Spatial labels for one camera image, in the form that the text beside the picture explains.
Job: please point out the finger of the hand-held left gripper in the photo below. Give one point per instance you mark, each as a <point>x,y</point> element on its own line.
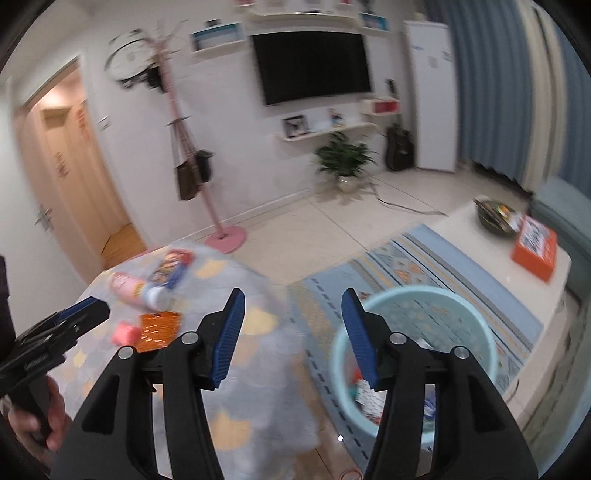
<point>78,310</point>
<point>90,323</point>

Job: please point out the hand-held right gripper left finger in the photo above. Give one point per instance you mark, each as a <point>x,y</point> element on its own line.
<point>228,341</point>

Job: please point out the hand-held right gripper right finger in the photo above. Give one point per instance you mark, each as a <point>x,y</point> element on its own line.
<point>360,337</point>

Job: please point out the orange plastic bag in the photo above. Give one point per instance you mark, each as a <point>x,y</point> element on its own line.
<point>359,371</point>

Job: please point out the light blue plastic basket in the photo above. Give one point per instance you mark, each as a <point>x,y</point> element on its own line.
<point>461,323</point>

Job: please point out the person's left hand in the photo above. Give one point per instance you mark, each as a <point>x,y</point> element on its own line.
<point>60,415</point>

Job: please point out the small pink block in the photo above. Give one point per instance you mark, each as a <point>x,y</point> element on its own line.
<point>125,334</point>

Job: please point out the patterned grey tablecloth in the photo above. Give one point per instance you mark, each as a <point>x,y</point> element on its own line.
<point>258,369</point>

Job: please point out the pink cylindrical container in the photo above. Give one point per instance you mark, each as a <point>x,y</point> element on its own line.
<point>129,288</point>

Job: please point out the orange flat packet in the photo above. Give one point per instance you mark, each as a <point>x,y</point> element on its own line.
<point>159,330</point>

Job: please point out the colourful snack packet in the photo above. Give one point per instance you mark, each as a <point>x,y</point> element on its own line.
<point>171,267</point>

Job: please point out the blue patterned rug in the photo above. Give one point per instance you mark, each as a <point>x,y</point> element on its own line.
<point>415,258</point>

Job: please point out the pink coat rack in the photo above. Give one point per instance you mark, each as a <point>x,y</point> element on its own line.
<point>217,237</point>

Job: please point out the white open door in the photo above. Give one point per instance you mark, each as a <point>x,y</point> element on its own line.
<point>27,194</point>

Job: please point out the beige hallway door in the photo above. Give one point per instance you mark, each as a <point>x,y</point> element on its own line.
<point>87,175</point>

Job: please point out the white coffee table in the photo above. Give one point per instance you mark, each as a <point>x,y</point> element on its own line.
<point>461,240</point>

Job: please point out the brown hanging bag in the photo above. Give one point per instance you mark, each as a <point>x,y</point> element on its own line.
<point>187,180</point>

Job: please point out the black hanging bag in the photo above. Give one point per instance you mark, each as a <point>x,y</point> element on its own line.
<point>204,166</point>

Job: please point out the potted green plant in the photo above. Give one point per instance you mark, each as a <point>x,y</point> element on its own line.
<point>344,157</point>

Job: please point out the dark bowl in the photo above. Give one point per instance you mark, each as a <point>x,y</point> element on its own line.
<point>496,217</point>

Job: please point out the orange box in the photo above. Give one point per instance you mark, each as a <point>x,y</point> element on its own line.
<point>535,249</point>

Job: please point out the small shelf ornament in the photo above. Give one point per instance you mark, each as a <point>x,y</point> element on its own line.
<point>335,117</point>

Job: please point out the teal sofa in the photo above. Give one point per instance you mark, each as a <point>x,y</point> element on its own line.
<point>554,198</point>

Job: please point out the black cap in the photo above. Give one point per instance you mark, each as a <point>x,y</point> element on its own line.
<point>153,77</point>

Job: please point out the white refrigerator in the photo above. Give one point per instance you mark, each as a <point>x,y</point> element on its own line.
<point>429,97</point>

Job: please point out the black object on cabinet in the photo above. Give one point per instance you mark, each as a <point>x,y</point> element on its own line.
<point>390,88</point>

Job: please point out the blue and beige curtain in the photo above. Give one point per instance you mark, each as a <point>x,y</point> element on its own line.
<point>498,92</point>

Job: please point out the white low wall shelf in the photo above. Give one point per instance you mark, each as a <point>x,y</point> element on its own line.
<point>323,134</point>

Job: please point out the black butterfly picture frame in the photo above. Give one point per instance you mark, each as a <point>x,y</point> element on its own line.
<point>295,126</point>

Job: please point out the white and red wall cabinet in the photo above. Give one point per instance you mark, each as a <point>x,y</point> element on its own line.
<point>381,107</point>

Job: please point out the panda wall clock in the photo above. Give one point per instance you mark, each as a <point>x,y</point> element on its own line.
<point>127,55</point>

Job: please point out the wall-mounted television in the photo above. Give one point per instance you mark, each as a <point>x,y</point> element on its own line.
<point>311,67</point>

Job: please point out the blue wall box shelf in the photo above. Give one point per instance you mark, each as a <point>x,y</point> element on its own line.
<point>217,39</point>

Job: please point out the small blue wall cube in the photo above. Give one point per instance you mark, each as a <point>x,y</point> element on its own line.
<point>375,22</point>

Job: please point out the white curved wall shelf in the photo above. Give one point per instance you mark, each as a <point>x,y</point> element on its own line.
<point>304,18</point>

